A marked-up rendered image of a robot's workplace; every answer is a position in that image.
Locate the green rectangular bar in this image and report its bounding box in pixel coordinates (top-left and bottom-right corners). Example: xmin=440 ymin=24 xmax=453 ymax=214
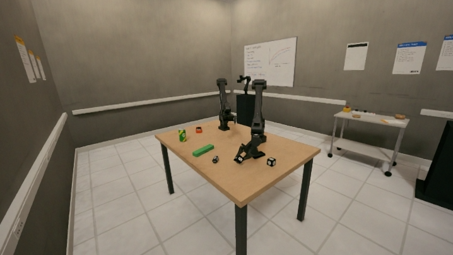
xmin=192 ymin=144 xmax=214 ymax=157

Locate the green drink can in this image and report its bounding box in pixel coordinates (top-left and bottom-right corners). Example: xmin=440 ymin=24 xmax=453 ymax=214
xmin=179 ymin=128 xmax=187 ymax=142

